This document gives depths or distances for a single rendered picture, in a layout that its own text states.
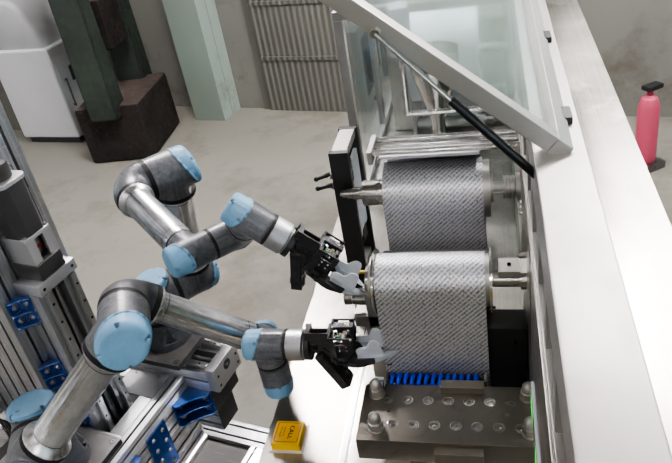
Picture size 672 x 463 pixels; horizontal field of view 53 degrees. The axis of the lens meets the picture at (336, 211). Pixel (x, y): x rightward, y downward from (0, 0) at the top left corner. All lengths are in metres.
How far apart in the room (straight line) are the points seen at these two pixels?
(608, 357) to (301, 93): 5.10
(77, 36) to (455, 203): 4.05
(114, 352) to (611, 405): 1.07
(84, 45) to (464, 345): 4.21
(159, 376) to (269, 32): 3.84
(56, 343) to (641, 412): 1.59
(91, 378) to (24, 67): 4.87
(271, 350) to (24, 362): 0.75
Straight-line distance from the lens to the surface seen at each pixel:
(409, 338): 1.56
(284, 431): 1.71
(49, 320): 1.96
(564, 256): 0.90
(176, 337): 2.19
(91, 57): 5.32
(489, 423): 1.52
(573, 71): 2.04
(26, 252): 1.87
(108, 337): 1.51
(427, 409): 1.55
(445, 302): 1.48
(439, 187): 1.61
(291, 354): 1.60
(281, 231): 1.47
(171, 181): 1.86
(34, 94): 6.35
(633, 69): 5.07
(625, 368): 0.76
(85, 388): 1.63
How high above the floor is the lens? 2.18
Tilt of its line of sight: 31 degrees down
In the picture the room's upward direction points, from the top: 10 degrees counter-clockwise
